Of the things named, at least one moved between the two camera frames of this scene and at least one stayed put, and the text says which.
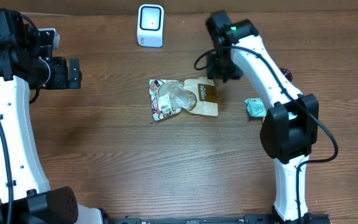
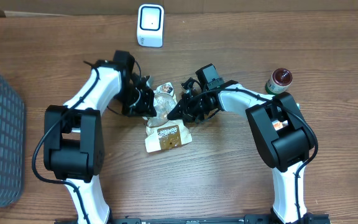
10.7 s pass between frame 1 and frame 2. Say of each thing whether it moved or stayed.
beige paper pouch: moved
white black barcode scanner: stayed
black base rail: stayed
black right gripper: moved
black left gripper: moved
